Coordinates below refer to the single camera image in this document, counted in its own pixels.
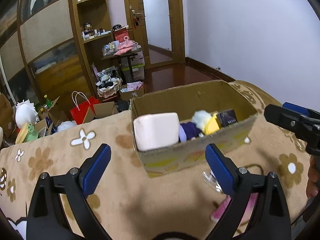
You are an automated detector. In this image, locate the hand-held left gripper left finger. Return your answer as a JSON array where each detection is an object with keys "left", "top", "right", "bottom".
[{"left": 26, "top": 143, "right": 112, "bottom": 240}]

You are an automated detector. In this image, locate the green frog toy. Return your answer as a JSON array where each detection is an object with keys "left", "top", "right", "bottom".
[{"left": 24, "top": 123, "right": 40, "bottom": 142}]

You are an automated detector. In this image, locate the white fluffy-haired plush doll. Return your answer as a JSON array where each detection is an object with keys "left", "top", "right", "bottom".
[{"left": 192, "top": 110, "right": 213, "bottom": 128}]

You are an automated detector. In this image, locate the small black box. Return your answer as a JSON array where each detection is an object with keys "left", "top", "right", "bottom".
[{"left": 216, "top": 108, "right": 238, "bottom": 128}]

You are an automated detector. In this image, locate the red paper bag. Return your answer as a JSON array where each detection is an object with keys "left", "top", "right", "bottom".
[{"left": 69, "top": 91, "right": 101, "bottom": 125}]

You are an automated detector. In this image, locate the brass door handle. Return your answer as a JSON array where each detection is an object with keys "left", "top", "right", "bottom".
[{"left": 130, "top": 9, "right": 146, "bottom": 27}]

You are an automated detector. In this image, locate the wooden door with glass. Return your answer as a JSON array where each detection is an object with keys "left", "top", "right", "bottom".
[{"left": 122, "top": 0, "right": 186, "bottom": 68}]

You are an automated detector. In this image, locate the cardboard box with bottles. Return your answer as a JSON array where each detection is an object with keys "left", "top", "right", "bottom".
[{"left": 37, "top": 95, "right": 68, "bottom": 136}]

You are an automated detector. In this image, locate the red gift box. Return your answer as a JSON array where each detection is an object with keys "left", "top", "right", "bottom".
[{"left": 112, "top": 27, "right": 132, "bottom": 45}]

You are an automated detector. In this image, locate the yellow green comb toy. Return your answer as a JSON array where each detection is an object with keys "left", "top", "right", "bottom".
[{"left": 15, "top": 123, "right": 30, "bottom": 145}]

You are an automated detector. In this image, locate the lace-trimmed wicker basket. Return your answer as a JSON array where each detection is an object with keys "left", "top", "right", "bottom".
[{"left": 96, "top": 76, "right": 123, "bottom": 98}]

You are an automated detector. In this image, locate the clear plastic wrapper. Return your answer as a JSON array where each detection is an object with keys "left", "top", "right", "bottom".
[{"left": 202, "top": 171, "right": 223, "bottom": 193}]

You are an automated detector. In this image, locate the wooden wardrobe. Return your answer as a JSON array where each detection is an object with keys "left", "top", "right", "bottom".
[{"left": 0, "top": 0, "right": 101, "bottom": 121}]

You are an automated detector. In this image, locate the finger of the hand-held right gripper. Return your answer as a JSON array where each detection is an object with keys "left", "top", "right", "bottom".
[
  {"left": 283, "top": 102, "right": 320, "bottom": 125},
  {"left": 264, "top": 104, "right": 320, "bottom": 156}
]

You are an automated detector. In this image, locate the wooden corner shelf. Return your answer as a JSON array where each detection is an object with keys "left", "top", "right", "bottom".
[{"left": 71, "top": 0, "right": 118, "bottom": 81}]

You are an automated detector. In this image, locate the pink clothes pile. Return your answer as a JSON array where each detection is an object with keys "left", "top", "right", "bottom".
[{"left": 113, "top": 41, "right": 141, "bottom": 56}]

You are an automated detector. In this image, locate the white-haired purple plush doll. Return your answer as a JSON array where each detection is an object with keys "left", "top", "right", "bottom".
[{"left": 178, "top": 121, "right": 203, "bottom": 143}]

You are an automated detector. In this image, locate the black white striped plush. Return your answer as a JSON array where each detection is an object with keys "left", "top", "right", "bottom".
[{"left": 96, "top": 66, "right": 118, "bottom": 81}]

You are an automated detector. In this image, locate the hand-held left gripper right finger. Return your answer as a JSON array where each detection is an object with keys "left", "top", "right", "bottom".
[{"left": 205, "top": 143, "right": 292, "bottom": 240}]

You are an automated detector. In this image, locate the clear plastic storage bin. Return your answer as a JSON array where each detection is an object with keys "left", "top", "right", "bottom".
[{"left": 120, "top": 50, "right": 146, "bottom": 81}]

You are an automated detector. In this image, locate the large white plush head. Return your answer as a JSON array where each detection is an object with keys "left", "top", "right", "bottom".
[{"left": 15, "top": 99, "right": 38, "bottom": 128}]

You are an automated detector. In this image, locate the small open cardboard box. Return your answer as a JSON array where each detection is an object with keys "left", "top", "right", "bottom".
[{"left": 86, "top": 101, "right": 118, "bottom": 121}]

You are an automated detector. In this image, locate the pink white plush cube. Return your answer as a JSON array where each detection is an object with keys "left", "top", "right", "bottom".
[{"left": 133, "top": 112, "right": 181, "bottom": 152}]

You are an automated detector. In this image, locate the yellow plush toy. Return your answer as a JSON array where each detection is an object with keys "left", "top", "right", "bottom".
[{"left": 201, "top": 113, "right": 222, "bottom": 135}]

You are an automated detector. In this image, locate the white curved pole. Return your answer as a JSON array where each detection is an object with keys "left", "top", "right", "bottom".
[{"left": 0, "top": 54, "right": 13, "bottom": 103}]

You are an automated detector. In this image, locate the cardboard box with pink items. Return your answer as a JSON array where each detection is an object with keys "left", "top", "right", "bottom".
[{"left": 119, "top": 81, "right": 145, "bottom": 101}]

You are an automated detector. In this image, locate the pink cloth item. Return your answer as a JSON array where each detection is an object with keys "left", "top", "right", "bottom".
[{"left": 209, "top": 193, "right": 258, "bottom": 233}]

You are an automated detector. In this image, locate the small dark side table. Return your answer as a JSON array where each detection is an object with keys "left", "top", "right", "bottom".
[{"left": 101, "top": 47, "right": 143, "bottom": 81}]

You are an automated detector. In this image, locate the person's right hand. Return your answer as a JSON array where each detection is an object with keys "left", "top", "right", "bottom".
[{"left": 306, "top": 155, "right": 320, "bottom": 200}]

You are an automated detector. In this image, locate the white fluffy item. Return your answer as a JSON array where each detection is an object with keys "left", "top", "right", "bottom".
[{"left": 57, "top": 120, "right": 77, "bottom": 133}]

